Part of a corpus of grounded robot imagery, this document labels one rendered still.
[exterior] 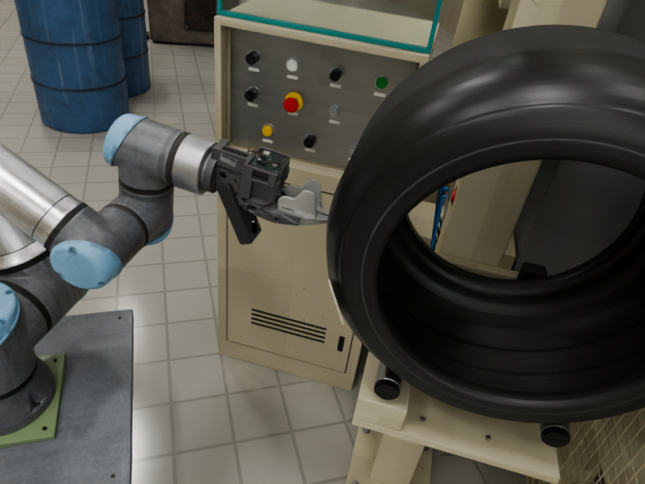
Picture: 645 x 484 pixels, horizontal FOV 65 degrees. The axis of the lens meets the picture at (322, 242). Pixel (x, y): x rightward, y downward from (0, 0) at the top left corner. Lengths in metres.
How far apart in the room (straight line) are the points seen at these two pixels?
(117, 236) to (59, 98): 2.96
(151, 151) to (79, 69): 2.84
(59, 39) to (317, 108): 2.40
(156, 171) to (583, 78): 0.59
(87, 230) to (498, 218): 0.76
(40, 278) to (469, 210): 0.89
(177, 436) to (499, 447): 1.19
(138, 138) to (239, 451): 1.26
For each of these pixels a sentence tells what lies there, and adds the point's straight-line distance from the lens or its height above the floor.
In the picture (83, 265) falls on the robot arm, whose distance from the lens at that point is 0.82.
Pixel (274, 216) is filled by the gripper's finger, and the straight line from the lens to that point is 0.78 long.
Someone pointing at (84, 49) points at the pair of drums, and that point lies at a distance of 3.62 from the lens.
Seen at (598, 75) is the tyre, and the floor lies 1.46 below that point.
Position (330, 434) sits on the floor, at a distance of 1.92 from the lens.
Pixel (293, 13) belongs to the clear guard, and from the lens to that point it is 1.37.
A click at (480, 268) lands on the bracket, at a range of 1.14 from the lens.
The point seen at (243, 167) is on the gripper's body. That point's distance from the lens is 0.79.
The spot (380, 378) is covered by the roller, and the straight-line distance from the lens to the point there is 0.89.
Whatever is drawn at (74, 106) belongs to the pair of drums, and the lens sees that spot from 3.74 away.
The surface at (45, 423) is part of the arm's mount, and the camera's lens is 1.25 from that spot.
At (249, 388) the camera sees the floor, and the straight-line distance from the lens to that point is 2.01.
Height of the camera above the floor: 1.60
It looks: 36 degrees down
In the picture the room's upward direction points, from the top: 8 degrees clockwise
